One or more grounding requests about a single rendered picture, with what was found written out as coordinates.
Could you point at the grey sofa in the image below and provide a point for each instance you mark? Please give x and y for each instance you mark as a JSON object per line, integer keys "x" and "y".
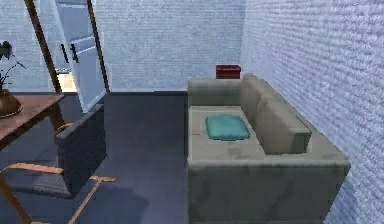
{"x": 233, "y": 180}

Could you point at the teal cushion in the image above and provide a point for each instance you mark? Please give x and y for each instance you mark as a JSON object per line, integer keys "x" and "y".
{"x": 226, "y": 126}

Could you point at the dark red box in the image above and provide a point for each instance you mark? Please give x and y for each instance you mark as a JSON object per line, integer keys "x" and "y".
{"x": 228, "y": 72}

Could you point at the dark grey wooden armchair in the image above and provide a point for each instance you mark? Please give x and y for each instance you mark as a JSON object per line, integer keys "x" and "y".
{"x": 80, "y": 150}

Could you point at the brown wooden table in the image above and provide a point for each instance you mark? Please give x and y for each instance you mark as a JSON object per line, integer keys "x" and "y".
{"x": 30, "y": 111}

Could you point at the house plant in brown pot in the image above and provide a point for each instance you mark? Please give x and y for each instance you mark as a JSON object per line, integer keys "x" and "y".
{"x": 6, "y": 96}

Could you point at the white room door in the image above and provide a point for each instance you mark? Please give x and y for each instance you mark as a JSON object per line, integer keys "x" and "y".
{"x": 83, "y": 60}

